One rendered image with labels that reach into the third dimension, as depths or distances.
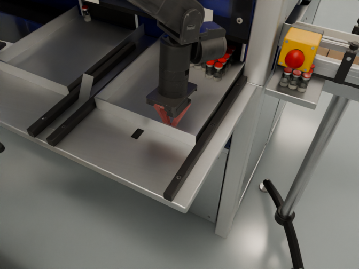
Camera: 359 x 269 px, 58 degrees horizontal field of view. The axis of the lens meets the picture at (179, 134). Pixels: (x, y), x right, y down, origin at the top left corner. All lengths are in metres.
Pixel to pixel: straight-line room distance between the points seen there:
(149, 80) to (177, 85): 0.25
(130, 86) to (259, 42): 0.33
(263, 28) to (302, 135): 1.33
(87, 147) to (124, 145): 0.08
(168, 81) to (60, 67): 0.42
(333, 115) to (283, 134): 0.98
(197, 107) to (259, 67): 0.18
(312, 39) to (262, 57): 0.12
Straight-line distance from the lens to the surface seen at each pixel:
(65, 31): 1.11
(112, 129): 0.73
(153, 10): 0.51
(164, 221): 1.58
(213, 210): 1.38
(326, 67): 0.91
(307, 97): 0.85
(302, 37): 0.77
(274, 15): 0.75
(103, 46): 1.00
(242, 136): 0.99
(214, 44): 0.62
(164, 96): 0.62
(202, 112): 0.75
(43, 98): 0.86
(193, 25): 0.55
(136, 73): 0.88
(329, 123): 1.06
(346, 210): 1.80
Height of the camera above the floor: 1.40
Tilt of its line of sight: 47 degrees down
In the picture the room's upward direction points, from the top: straight up
